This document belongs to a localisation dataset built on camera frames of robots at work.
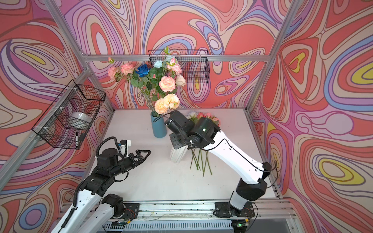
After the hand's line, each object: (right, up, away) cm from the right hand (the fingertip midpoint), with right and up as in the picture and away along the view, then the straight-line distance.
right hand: (180, 142), depth 65 cm
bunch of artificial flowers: (+12, -13, +28) cm, 33 cm away
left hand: (-16, -8, +8) cm, 20 cm away
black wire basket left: (-56, +9, +6) cm, 57 cm away
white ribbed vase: (-2, -7, +7) cm, 10 cm away
